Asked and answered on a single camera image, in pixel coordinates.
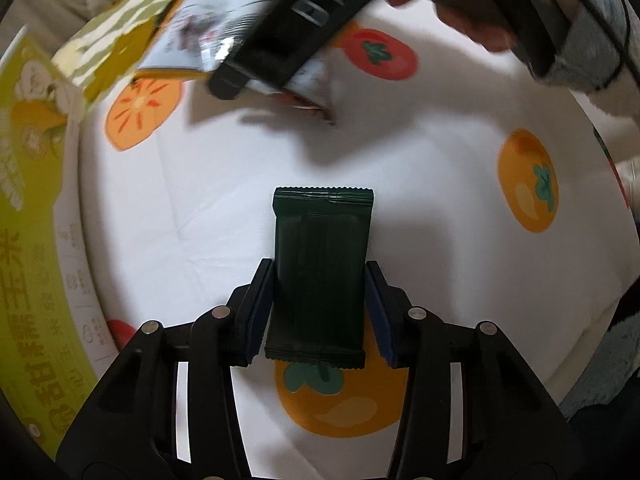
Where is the person's right hand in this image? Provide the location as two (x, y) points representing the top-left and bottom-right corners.
(386, 0), (526, 56)

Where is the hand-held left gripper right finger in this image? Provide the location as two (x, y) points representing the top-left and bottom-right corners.
(366, 260), (585, 480)

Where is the white fruit-print blanket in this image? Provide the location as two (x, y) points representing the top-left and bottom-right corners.
(75, 0), (628, 480)

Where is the dark green snack packet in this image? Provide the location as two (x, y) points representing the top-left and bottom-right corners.
(264, 186), (376, 372)

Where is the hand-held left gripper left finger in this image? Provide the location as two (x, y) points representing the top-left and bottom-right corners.
(55, 257), (277, 480)

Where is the white grey snack packet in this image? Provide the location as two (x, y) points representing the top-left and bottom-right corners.
(137, 0), (340, 127)

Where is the green cardboard box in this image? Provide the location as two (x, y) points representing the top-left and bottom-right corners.
(0, 32), (117, 461)

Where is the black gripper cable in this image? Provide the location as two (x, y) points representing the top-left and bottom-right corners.
(545, 0), (632, 88)

